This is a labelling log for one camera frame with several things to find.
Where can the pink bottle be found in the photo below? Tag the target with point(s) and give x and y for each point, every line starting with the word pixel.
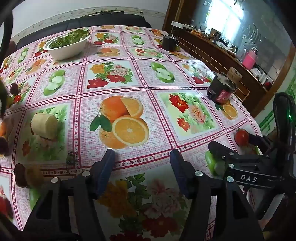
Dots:
pixel 249 60

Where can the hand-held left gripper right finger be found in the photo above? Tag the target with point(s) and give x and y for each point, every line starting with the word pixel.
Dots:
pixel 178 166

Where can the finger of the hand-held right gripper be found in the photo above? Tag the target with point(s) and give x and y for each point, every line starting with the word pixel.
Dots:
pixel 259 140
pixel 219 149

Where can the fruit and flower print tablecloth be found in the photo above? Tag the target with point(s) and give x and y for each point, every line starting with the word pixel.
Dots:
pixel 143 69

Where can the dark red heart-shaped fruit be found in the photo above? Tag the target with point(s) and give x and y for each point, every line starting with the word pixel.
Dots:
pixel 20 175

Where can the beige tape roll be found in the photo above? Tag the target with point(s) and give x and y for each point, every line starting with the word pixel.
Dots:
pixel 238 77

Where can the black sofa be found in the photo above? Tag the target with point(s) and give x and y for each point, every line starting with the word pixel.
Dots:
pixel 69 24

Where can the green leafy vegetables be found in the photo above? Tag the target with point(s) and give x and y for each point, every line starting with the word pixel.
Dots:
pixel 69 38

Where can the peeled sugarcane piece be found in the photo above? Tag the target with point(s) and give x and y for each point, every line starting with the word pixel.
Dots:
pixel 45 125

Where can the dark mug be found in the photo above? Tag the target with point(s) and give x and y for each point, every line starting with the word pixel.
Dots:
pixel 170 44

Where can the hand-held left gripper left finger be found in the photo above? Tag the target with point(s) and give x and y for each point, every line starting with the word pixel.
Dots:
pixel 106 166

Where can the orange tangerine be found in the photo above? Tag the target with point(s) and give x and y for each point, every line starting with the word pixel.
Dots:
pixel 2 129

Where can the green bamboo wall decal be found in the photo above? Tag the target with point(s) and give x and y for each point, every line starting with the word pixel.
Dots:
pixel 266 120

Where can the red tomato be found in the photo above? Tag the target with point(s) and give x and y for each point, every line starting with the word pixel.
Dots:
pixel 241 138

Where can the white bowl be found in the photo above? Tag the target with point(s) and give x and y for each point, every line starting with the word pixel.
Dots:
pixel 67 51

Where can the dark jar with red label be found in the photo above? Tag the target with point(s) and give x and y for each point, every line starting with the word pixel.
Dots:
pixel 219 92

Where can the tan longan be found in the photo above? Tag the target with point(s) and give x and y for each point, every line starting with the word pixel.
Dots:
pixel 34 176

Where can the wooden sideboard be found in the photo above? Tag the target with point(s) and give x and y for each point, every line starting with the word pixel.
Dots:
pixel 219 55

